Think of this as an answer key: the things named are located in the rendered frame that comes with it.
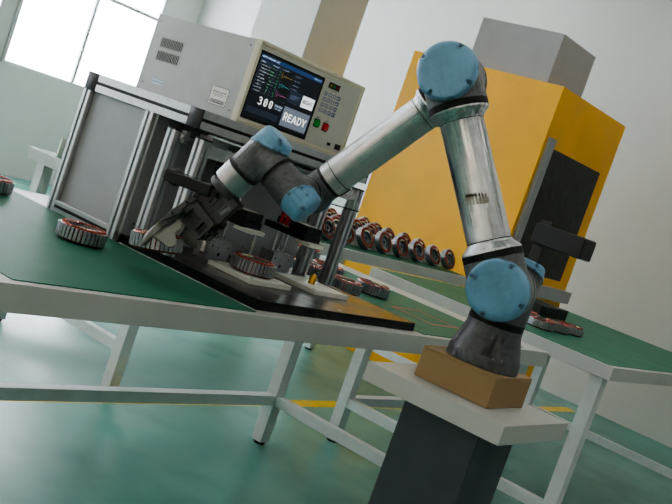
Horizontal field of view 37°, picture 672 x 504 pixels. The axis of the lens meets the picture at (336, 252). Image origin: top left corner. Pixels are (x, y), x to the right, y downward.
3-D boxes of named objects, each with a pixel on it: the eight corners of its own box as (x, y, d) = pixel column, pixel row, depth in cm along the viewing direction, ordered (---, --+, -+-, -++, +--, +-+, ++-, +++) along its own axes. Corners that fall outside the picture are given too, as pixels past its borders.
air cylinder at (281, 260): (286, 274, 274) (292, 255, 273) (268, 271, 268) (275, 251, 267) (272, 268, 277) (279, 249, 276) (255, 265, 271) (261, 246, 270)
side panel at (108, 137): (120, 242, 245) (162, 115, 242) (111, 240, 242) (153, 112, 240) (54, 209, 261) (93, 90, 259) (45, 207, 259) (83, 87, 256)
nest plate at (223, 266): (290, 290, 246) (292, 286, 246) (250, 284, 234) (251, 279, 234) (247, 271, 255) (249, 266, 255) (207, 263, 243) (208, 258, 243)
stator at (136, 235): (190, 255, 216) (193, 238, 216) (167, 254, 205) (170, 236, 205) (143, 245, 219) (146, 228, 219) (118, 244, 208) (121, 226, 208)
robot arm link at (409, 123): (473, 51, 212) (290, 185, 223) (465, 40, 201) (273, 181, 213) (504, 96, 210) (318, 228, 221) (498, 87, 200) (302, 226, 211)
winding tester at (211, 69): (341, 158, 277) (365, 87, 275) (235, 121, 242) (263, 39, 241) (243, 125, 300) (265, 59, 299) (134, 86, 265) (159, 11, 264)
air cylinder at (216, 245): (226, 263, 254) (233, 243, 254) (205, 259, 248) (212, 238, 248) (212, 257, 257) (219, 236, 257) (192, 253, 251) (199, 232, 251)
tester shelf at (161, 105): (365, 184, 285) (371, 169, 284) (198, 128, 230) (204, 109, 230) (257, 145, 311) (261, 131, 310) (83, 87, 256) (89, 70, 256)
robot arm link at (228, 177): (224, 156, 204) (239, 160, 212) (208, 172, 205) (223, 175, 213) (246, 184, 202) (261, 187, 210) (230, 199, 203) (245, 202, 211)
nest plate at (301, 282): (347, 300, 265) (349, 295, 265) (313, 294, 253) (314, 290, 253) (306, 281, 274) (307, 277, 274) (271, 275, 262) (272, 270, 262)
